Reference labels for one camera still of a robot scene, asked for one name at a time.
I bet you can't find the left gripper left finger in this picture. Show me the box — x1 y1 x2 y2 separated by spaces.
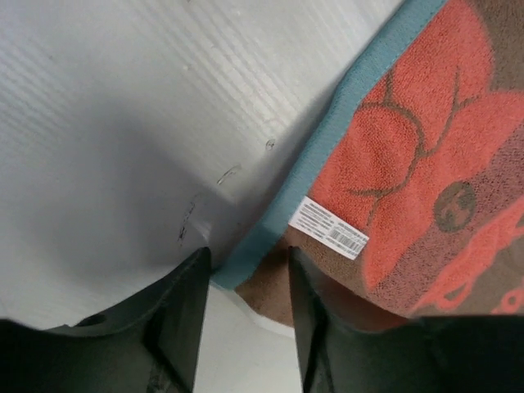
1 248 211 392

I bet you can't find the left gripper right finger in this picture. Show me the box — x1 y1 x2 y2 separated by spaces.
289 247 523 392

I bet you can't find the brown orange towel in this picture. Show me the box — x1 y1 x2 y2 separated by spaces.
214 1 523 325

